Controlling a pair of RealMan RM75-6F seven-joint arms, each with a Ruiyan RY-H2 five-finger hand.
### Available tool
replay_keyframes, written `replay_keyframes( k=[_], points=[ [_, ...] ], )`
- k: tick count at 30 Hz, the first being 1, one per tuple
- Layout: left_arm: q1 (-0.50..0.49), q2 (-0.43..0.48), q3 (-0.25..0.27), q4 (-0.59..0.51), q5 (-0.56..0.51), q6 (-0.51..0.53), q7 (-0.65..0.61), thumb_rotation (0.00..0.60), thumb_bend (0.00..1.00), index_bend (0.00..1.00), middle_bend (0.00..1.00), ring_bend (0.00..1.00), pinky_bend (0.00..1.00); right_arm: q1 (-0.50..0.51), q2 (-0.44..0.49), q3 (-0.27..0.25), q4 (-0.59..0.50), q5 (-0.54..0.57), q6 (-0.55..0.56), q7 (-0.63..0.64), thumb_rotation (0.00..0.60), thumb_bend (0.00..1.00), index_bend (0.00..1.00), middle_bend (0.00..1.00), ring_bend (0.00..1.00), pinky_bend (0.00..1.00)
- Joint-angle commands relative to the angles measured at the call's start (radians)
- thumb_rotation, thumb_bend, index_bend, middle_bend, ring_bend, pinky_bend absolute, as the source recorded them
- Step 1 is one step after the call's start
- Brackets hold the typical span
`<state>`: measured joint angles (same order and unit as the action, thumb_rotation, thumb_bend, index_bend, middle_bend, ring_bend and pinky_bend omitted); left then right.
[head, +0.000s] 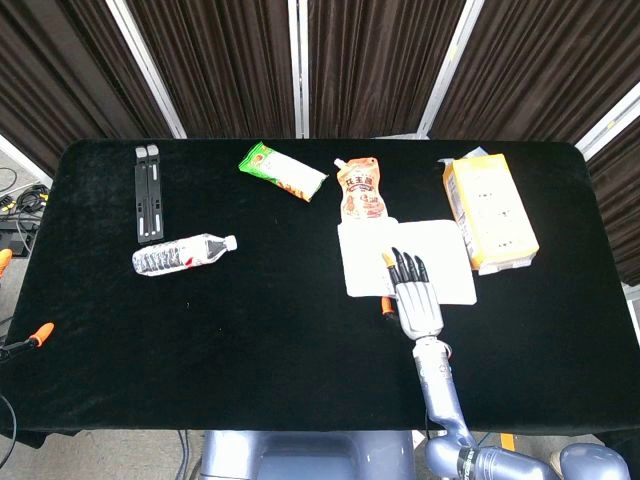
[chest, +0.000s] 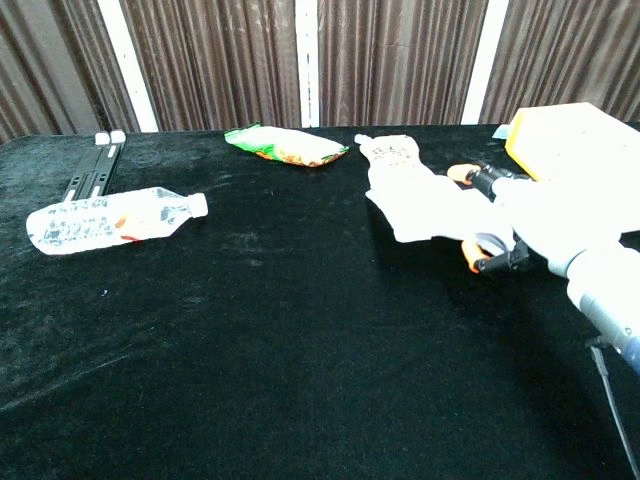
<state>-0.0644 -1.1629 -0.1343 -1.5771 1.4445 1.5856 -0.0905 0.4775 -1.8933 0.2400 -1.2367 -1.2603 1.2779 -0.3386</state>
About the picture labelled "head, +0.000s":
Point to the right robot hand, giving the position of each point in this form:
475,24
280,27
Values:
414,300

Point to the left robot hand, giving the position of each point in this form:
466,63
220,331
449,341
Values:
25,341

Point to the white pad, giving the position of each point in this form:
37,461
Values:
407,260

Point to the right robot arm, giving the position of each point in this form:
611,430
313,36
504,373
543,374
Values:
465,425

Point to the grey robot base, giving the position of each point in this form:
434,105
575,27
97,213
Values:
307,455

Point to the yellow carton box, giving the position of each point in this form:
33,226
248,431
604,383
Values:
490,212

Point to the orange spouted sauce pouch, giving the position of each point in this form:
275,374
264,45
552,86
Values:
363,192

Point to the black velvet table cloth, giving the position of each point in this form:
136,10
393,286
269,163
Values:
250,325

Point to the yellow floor tape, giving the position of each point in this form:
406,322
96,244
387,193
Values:
507,440

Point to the clear plastic water bottle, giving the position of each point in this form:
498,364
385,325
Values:
180,254

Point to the green white snack packet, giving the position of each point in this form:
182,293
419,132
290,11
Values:
282,171

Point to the black folding laptop stand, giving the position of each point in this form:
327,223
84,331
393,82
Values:
148,192

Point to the dark brown pleated curtain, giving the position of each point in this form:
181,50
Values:
235,65

